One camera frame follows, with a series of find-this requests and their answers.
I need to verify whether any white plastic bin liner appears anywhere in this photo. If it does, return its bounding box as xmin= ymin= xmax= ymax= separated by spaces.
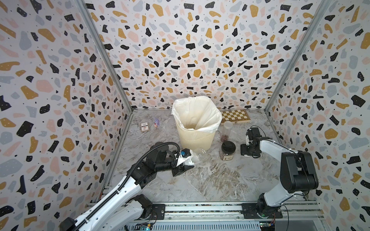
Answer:
xmin=171 ymin=96 xmax=223 ymax=133

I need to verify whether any wooden folding chess board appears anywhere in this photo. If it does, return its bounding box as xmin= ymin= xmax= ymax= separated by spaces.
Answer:
xmin=221 ymin=109 xmax=251 ymax=124

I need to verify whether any cream ribbed trash bin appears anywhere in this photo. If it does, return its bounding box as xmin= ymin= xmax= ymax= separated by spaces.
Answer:
xmin=176 ymin=122 xmax=216 ymax=151

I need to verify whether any black lid brown jar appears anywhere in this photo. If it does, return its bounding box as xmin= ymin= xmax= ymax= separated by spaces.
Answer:
xmin=219 ymin=141 xmax=236 ymax=161

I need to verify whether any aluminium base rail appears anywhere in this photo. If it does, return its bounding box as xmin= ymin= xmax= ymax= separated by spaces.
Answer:
xmin=86 ymin=200 xmax=327 ymax=231

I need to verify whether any aluminium corner post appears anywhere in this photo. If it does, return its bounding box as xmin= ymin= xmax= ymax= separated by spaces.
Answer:
xmin=264 ymin=0 xmax=330 ymax=115
xmin=75 ymin=0 xmax=133 ymax=114

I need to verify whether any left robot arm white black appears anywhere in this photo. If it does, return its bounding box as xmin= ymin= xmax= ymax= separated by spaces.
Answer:
xmin=59 ymin=142 xmax=195 ymax=231

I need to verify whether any aluminium corner post left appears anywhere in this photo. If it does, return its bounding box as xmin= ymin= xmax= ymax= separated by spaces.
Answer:
xmin=75 ymin=0 xmax=133 ymax=114

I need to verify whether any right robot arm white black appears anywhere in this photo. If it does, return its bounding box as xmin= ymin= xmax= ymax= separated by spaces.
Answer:
xmin=240 ymin=126 xmax=319 ymax=218

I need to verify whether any clear labelled plastic jar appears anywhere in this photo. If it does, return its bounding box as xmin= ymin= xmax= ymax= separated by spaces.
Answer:
xmin=190 ymin=148 xmax=207 ymax=164

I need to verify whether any small playing card box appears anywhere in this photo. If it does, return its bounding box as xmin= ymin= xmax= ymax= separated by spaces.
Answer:
xmin=140 ymin=122 xmax=150 ymax=132

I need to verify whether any small purple pink bottle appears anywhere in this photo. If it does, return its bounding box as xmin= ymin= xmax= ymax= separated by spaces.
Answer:
xmin=153 ymin=118 xmax=160 ymax=128

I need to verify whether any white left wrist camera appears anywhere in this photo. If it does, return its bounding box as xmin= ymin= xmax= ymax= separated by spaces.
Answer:
xmin=176 ymin=148 xmax=195 ymax=167

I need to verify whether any aluminium corner post right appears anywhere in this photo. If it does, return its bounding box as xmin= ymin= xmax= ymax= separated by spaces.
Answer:
xmin=264 ymin=0 xmax=330 ymax=115

